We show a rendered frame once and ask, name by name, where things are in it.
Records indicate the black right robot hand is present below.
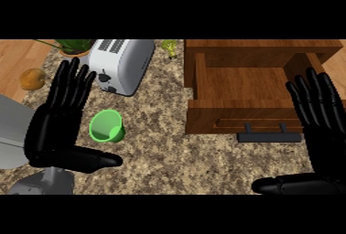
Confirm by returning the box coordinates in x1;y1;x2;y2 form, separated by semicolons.
250;67;346;196

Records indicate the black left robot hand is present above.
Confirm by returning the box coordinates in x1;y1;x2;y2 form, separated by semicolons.
24;57;124;175

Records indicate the green cup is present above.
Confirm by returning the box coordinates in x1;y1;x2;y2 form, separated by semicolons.
87;109;127;144

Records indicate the wooden drawer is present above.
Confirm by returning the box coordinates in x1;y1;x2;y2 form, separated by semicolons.
183;52;328;135

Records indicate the brown potato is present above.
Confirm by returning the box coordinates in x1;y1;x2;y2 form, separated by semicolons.
19;68;47;91

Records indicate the white toaster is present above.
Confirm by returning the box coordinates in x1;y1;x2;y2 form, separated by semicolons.
87;38;157;97

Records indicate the potted green plant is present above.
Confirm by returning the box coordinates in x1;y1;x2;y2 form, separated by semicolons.
32;38;98;59

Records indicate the wooden cabinet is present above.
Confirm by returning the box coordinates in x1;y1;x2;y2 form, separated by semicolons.
182;38;344;90

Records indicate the small green plant sprig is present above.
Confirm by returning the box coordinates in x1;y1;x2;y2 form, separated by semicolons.
161;38;180;59

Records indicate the dark grey drawer handle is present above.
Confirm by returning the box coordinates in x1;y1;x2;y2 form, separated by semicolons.
237;122;303;144

